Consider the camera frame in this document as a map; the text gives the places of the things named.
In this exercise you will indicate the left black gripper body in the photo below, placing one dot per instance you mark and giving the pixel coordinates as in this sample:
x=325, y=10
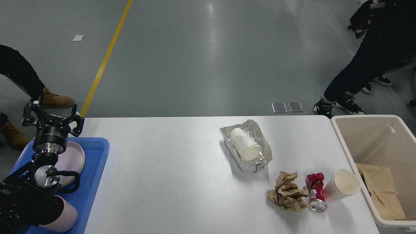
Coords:
x=51, y=139

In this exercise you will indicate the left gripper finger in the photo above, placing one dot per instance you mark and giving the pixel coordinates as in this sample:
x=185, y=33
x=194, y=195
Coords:
x=35, y=115
x=74, y=117

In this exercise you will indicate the pink plate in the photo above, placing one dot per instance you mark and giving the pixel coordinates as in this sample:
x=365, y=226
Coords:
x=73, y=159

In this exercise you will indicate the pink cup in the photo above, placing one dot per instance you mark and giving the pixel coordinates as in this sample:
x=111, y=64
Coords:
x=61, y=218

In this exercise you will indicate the white paper cup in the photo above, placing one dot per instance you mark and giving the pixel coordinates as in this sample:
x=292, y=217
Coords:
x=247, y=148

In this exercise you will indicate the clear plastic wrapper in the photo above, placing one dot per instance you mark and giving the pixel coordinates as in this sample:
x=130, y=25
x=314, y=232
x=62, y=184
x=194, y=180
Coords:
x=252, y=129

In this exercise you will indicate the large brown paper bag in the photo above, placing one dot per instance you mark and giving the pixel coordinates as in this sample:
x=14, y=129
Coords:
x=379, y=184

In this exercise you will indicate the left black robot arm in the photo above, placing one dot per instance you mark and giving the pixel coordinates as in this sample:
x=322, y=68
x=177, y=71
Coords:
x=29, y=195

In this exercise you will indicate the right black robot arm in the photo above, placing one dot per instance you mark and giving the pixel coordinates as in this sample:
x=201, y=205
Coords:
x=359, y=22

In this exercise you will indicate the blue plastic tray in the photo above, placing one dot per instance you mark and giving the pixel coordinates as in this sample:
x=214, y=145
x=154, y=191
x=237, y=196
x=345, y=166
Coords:
x=96, y=151

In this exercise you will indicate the person with tan boots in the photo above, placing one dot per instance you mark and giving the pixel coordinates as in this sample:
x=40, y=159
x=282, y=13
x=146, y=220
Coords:
x=15, y=67

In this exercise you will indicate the grey floor plate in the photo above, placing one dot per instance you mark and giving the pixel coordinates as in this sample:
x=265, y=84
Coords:
x=295, y=107
x=279, y=107

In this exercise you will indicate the crumpled brown paper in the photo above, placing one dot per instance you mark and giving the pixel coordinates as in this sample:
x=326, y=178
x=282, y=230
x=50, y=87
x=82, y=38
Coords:
x=286, y=194

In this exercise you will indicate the crushed red soda can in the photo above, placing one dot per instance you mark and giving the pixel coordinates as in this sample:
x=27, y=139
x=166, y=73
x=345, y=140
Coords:
x=314, y=184

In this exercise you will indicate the white bowl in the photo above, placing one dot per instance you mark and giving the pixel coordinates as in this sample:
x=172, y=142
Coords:
x=342, y=185

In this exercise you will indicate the person in grey trousers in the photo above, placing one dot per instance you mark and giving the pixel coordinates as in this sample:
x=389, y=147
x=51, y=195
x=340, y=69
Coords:
x=383, y=80

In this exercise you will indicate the beige plastic bin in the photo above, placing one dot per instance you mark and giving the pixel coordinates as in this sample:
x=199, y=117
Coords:
x=382, y=140

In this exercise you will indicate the person in dark trousers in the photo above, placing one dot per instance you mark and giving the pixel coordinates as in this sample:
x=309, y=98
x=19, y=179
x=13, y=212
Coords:
x=389, y=41

